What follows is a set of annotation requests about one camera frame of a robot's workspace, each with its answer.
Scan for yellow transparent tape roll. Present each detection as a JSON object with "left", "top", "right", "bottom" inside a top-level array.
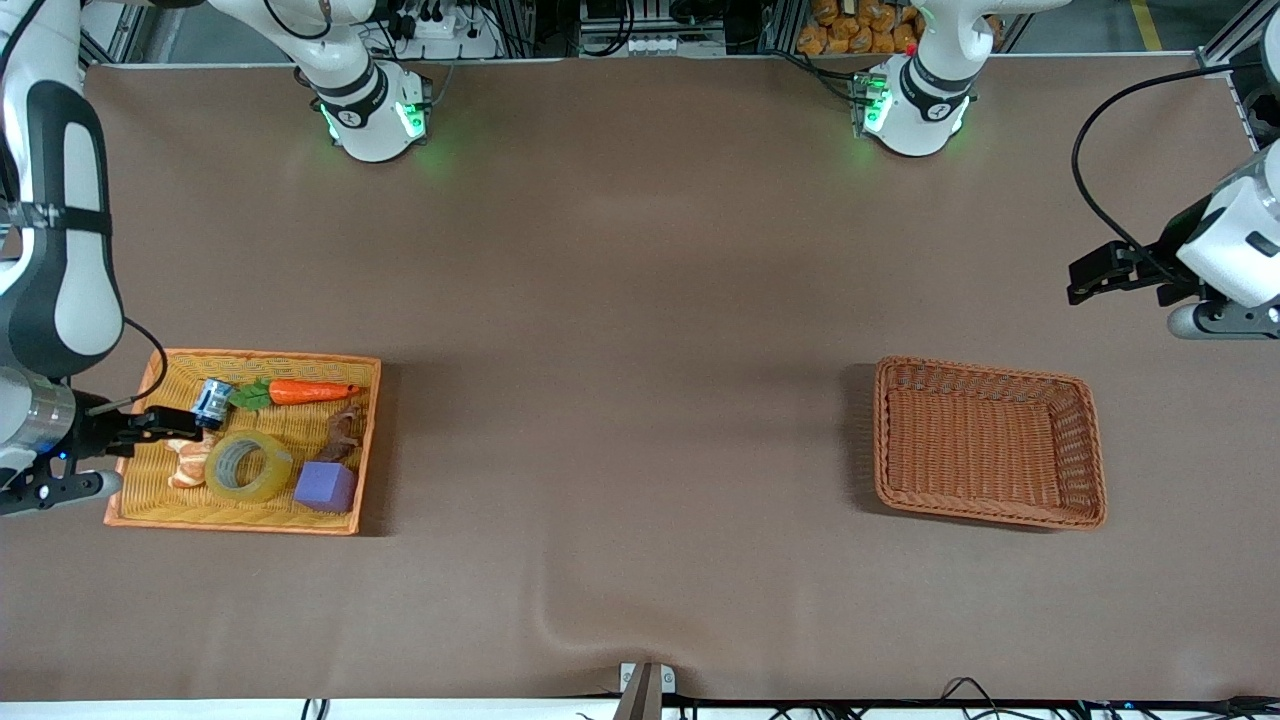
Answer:
[{"left": 204, "top": 430, "right": 296, "bottom": 505}]

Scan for toy croissant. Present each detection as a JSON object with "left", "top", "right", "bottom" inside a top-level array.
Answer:
[{"left": 165, "top": 436, "right": 218, "bottom": 490}]

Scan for small blue can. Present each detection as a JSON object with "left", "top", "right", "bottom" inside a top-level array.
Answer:
[{"left": 190, "top": 378, "right": 238, "bottom": 432}]

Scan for yellow wicker tray orange rim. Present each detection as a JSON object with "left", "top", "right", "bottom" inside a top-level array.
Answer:
[{"left": 104, "top": 347, "right": 382, "bottom": 537}]

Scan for orange toy carrot green leaves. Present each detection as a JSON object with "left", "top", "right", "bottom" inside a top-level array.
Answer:
[{"left": 229, "top": 377, "right": 362, "bottom": 414}]

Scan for purple foam block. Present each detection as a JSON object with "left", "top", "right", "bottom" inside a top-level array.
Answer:
[{"left": 293, "top": 460, "right": 359, "bottom": 515}]

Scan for brown toy horse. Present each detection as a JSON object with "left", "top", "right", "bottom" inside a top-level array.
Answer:
[{"left": 317, "top": 403, "right": 366, "bottom": 464}]

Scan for brown wicker basket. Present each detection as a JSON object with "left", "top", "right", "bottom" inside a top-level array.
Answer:
[{"left": 873, "top": 356, "right": 1109, "bottom": 531}]

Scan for net bag of oranges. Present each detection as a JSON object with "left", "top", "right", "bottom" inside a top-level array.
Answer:
[{"left": 797, "top": 0, "right": 1004, "bottom": 57}]

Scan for white power strip with plugs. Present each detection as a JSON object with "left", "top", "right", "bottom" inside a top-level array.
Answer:
[{"left": 398, "top": 8, "right": 499, "bottom": 60}]

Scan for brown table cover mat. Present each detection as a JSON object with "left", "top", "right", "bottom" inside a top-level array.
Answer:
[{"left": 0, "top": 55, "right": 1280, "bottom": 703}]

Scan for long white power strip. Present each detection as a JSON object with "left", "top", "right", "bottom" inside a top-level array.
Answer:
[{"left": 624, "top": 34, "right": 727, "bottom": 57}]

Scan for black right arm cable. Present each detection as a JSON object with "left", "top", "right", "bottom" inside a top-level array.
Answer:
[{"left": 95, "top": 318, "right": 169, "bottom": 413}]

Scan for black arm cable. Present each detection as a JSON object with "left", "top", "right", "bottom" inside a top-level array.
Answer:
[
  {"left": 1071, "top": 60, "right": 1263, "bottom": 273},
  {"left": 95, "top": 318, "right": 169, "bottom": 413}
]

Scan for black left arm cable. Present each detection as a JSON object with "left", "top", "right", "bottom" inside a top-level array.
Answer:
[{"left": 1071, "top": 60, "right": 1263, "bottom": 273}]

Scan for aluminium frame post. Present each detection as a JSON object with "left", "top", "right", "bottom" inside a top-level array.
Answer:
[
  {"left": 1196, "top": 0, "right": 1271, "bottom": 81},
  {"left": 78, "top": 0, "right": 153, "bottom": 69}
]

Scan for long black floor cable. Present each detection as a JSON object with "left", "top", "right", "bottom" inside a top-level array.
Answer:
[{"left": 680, "top": 677, "right": 1280, "bottom": 720}]

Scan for metal bracket at table edge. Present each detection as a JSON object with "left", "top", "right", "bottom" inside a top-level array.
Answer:
[{"left": 612, "top": 661, "right": 677, "bottom": 720}]

